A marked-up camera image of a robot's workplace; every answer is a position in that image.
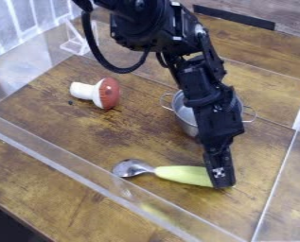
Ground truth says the clear acrylic triangle stand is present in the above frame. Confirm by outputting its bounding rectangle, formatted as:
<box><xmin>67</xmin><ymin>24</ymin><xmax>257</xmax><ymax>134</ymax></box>
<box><xmin>59</xmin><ymin>21</ymin><xmax>89</xmax><ymax>56</ymax></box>

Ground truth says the toy mushroom brown cap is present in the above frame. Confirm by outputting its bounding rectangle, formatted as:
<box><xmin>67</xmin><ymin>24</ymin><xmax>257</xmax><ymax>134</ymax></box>
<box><xmin>69</xmin><ymin>78</ymin><xmax>120</xmax><ymax>110</ymax></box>

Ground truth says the clear acrylic front barrier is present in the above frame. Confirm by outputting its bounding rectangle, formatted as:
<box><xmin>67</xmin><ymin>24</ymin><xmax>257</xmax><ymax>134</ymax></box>
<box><xmin>0</xmin><ymin>117</ymin><xmax>243</xmax><ymax>242</ymax></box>

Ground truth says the green handled metal spoon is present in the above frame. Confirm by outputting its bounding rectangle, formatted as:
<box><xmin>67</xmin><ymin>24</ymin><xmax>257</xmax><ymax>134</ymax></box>
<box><xmin>111</xmin><ymin>159</ymin><xmax>214</xmax><ymax>188</ymax></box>

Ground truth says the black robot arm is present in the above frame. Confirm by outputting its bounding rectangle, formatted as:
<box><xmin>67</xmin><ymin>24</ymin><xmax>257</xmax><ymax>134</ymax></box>
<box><xmin>72</xmin><ymin>0</ymin><xmax>243</xmax><ymax>188</ymax></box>

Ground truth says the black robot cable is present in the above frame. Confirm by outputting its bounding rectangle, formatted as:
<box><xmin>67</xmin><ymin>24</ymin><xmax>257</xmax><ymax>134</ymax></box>
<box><xmin>73</xmin><ymin>0</ymin><xmax>152</xmax><ymax>75</ymax></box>

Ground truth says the black strip on table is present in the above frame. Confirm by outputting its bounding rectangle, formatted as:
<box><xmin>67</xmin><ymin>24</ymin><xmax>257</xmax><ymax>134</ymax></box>
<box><xmin>192</xmin><ymin>5</ymin><xmax>275</xmax><ymax>30</ymax></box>

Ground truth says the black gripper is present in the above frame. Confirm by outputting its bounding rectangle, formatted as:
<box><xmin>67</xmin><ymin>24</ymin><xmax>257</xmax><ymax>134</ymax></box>
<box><xmin>183</xmin><ymin>86</ymin><xmax>243</xmax><ymax>189</ymax></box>

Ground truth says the small steel pot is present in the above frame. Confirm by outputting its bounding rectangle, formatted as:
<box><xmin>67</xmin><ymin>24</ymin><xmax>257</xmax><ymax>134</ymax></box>
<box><xmin>159</xmin><ymin>90</ymin><xmax>257</xmax><ymax>141</ymax></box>

